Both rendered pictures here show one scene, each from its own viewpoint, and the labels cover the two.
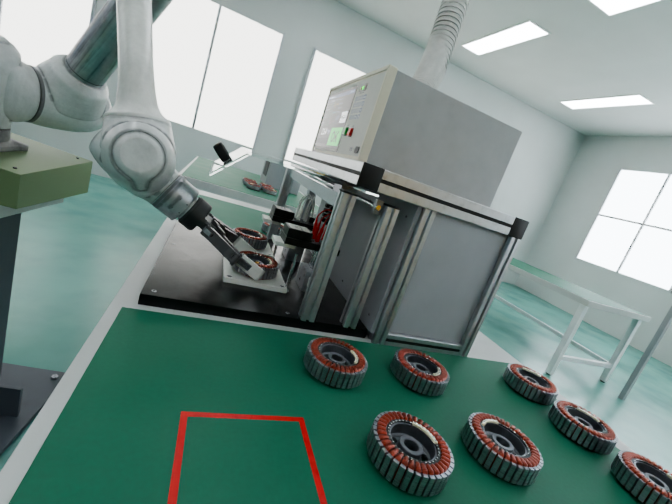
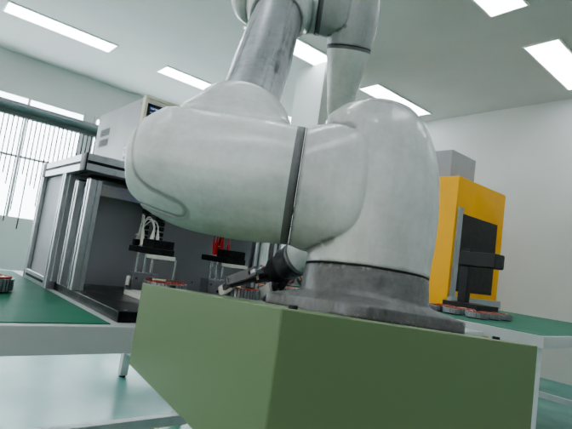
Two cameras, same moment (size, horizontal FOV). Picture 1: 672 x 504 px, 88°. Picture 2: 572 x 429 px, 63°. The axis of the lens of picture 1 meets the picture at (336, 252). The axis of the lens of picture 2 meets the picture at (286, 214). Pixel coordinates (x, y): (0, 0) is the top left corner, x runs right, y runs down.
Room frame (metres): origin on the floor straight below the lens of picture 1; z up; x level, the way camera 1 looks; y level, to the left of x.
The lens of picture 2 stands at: (1.16, 1.52, 0.91)
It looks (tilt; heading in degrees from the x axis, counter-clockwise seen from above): 6 degrees up; 252
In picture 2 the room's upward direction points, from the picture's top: 8 degrees clockwise
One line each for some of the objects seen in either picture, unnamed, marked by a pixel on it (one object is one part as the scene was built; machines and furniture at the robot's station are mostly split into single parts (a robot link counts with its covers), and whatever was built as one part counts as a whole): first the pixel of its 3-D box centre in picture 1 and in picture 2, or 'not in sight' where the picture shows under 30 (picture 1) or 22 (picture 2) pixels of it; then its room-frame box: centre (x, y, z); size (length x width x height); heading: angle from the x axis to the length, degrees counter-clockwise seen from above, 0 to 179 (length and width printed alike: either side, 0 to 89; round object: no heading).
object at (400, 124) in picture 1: (402, 142); (178, 155); (1.06, -0.08, 1.22); 0.44 x 0.39 x 0.20; 22
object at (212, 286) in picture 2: (309, 277); (214, 287); (0.89, 0.05, 0.80); 0.07 x 0.05 x 0.06; 22
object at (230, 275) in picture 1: (253, 273); not in sight; (0.83, 0.18, 0.78); 0.15 x 0.15 x 0.01; 22
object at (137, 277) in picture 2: (293, 249); (141, 282); (1.11, 0.14, 0.80); 0.07 x 0.05 x 0.06; 22
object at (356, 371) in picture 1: (335, 361); not in sight; (0.57, -0.06, 0.77); 0.11 x 0.11 x 0.04
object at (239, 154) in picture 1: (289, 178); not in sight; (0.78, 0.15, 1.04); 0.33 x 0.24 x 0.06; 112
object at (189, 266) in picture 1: (254, 264); (199, 305); (0.95, 0.21, 0.76); 0.64 x 0.47 x 0.02; 22
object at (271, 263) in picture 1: (256, 264); (240, 293); (0.83, 0.18, 0.80); 0.11 x 0.11 x 0.04
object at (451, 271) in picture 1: (444, 288); not in sight; (0.80, -0.27, 0.91); 0.28 x 0.03 x 0.32; 112
